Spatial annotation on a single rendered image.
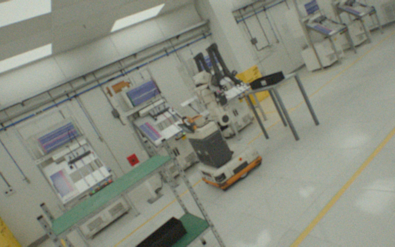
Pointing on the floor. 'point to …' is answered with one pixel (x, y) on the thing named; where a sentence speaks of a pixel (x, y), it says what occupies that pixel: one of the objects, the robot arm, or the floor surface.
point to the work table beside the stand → (281, 104)
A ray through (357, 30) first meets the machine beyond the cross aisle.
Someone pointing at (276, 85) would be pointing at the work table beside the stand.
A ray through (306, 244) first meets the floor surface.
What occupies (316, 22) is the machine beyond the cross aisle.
